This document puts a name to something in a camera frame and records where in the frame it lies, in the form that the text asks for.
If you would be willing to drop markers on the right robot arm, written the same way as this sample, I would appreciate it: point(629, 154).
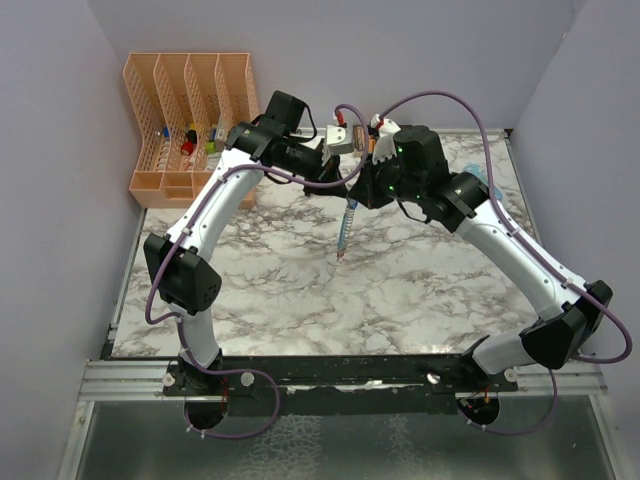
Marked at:
point(408, 165)

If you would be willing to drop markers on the metal keyring holder blue handle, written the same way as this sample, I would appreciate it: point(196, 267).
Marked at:
point(346, 224)

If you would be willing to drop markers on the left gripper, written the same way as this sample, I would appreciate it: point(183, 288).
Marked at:
point(330, 172)

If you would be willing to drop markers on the blue packaged toothbrush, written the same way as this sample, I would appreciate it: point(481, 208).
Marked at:
point(479, 171)

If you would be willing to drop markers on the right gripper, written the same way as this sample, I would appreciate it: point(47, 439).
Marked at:
point(364, 189)

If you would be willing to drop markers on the red round bottle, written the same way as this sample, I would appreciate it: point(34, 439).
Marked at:
point(187, 148)

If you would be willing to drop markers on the brown book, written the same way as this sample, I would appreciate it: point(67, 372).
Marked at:
point(364, 138)

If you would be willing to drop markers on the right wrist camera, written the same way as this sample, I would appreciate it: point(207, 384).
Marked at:
point(385, 129)

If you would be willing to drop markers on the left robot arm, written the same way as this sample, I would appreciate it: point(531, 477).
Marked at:
point(178, 262)

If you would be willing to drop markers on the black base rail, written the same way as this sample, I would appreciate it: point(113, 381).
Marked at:
point(335, 385)

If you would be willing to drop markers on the orange plastic file organizer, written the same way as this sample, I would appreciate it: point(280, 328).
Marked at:
point(179, 97)

